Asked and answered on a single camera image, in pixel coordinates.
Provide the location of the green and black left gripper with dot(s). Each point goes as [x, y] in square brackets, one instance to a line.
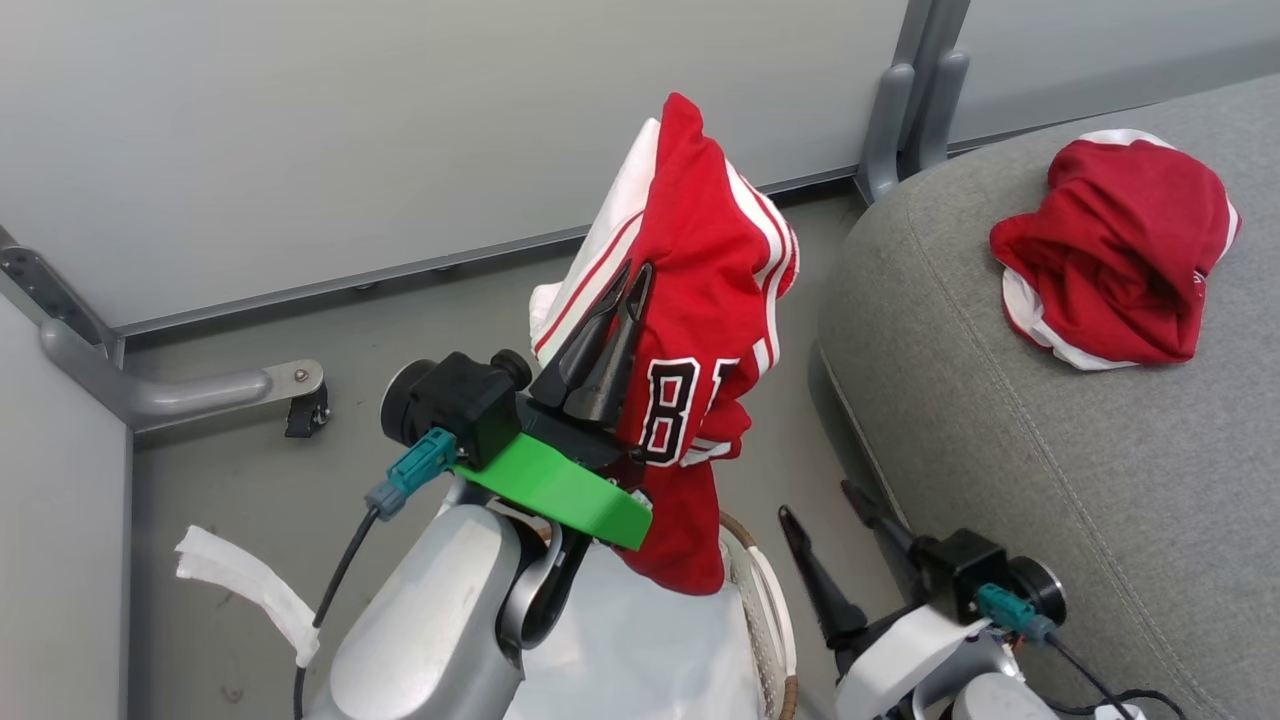
[560, 485]

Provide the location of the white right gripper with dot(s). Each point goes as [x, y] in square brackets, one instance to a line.
[900, 655]

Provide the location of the red white jersey with number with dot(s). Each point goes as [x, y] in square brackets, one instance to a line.
[700, 300]

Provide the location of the red garment with white trim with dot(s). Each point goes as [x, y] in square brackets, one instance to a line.
[1110, 260]

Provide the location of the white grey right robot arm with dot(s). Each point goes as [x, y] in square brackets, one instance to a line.
[1000, 700]

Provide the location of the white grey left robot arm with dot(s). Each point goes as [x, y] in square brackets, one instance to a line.
[430, 620]

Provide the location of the grey fabric sofa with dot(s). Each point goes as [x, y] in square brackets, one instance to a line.
[1050, 430]

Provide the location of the wicker laundry basket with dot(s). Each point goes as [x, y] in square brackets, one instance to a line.
[775, 620]

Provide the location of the white basket liner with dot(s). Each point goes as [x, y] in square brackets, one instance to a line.
[650, 650]

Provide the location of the black caster wheel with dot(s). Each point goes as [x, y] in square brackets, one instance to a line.
[306, 412]

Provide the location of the white fabric strip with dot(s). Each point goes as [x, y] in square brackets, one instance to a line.
[255, 585]

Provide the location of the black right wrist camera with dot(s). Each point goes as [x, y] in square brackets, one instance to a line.
[985, 575]

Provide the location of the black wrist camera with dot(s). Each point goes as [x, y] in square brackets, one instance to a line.
[985, 575]
[455, 400]

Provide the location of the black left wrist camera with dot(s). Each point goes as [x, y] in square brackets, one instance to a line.
[455, 400]

